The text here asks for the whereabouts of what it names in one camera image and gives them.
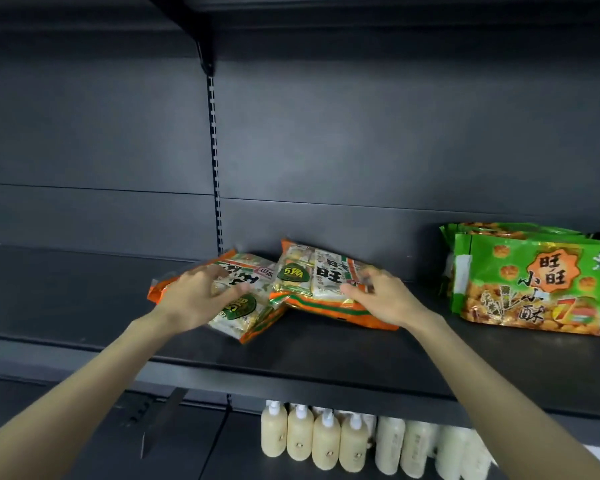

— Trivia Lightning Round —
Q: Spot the person's right hand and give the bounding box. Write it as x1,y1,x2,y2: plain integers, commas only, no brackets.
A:
340,267,434,330

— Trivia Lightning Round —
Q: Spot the person's left hand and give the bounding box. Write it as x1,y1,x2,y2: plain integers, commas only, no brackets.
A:
152,264,254,336

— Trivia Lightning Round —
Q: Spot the orange rice cracker packet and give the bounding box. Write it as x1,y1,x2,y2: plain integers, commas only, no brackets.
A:
269,239,401,331
147,249,287,345

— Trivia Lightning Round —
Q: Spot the black shelf bracket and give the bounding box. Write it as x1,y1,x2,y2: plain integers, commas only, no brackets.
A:
140,387,189,460
144,0,216,77

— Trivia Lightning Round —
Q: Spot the black metal shelf board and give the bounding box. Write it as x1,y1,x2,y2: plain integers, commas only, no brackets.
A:
0,242,600,436
180,0,600,18

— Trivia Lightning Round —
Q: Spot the green snack packet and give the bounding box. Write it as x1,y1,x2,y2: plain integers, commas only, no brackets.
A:
439,222,588,298
452,233,600,337

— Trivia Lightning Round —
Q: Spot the person's left forearm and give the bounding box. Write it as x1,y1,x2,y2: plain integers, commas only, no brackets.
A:
0,307,182,480

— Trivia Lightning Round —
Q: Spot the black slotted shelf upright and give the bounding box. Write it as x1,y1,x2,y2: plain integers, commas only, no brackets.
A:
206,74,226,255

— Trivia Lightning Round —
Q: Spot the person's right forearm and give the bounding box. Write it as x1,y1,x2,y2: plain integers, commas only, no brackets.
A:
404,312,600,480

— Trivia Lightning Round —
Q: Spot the row of cream bottles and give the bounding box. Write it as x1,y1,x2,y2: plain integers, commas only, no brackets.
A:
260,400,494,480

